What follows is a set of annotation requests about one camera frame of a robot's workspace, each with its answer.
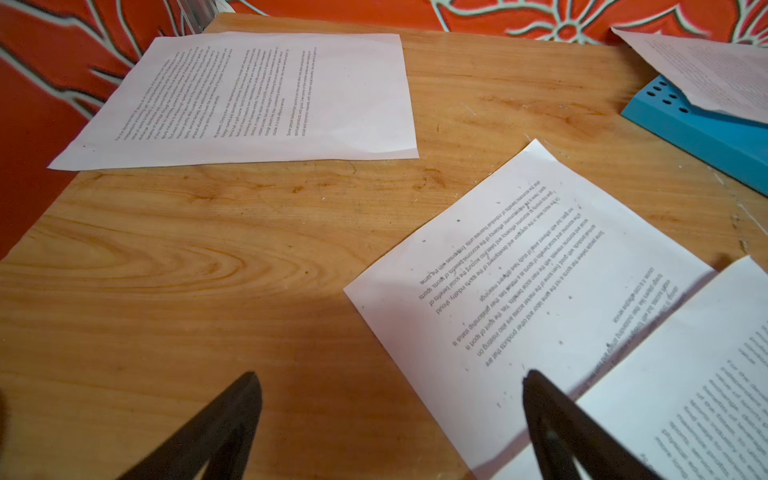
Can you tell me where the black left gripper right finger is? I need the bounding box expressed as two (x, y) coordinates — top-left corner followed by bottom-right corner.
(522, 370), (659, 479)

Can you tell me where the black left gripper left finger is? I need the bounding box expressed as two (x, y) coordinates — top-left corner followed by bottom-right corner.
(121, 371), (262, 479)

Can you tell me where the printed paper sheet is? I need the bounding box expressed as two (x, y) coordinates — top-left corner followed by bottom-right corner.
(52, 32), (418, 171)
(612, 28), (767, 124)
(488, 255), (768, 480)
(345, 141), (712, 479)

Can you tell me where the blue folder black inside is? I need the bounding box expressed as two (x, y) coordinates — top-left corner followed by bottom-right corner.
(622, 76), (768, 195)

